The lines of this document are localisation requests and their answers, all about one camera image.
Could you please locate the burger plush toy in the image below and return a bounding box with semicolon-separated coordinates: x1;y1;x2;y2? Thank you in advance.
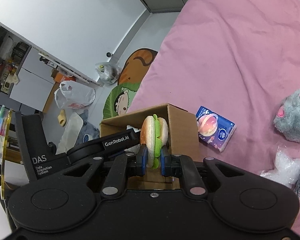
140;114;168;169

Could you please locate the blue tissue pack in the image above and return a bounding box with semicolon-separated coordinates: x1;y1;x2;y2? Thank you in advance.
196;106;236;152

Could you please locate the clear plastic bag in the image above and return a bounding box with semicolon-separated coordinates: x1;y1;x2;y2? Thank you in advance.
260;145;300;189

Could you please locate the grey fluffy plush toy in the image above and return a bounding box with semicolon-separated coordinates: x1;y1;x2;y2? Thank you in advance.
273;89;300;143

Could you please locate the white soft bundle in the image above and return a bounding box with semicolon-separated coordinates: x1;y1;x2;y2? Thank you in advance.
125;145;140;154

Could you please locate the brown cardboard box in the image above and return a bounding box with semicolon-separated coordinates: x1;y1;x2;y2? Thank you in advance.
100;103;202;190

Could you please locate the yellow slipper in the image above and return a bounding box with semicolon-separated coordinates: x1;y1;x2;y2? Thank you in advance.
57;109;66;127

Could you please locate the round yellow edged table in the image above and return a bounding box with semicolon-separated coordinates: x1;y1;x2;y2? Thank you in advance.
0;105;12;200

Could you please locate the cartoon floor mat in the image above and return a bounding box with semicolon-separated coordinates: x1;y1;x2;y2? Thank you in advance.
103;48;158;119

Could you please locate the white plastic shopping bag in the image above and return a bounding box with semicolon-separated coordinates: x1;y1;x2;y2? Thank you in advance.
54;81;96;109

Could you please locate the small clear trash bag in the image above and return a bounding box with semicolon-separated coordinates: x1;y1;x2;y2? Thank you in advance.
95;62;121;85

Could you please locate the pink bed sheet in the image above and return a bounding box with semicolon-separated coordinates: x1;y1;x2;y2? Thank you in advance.
127;0;300;238

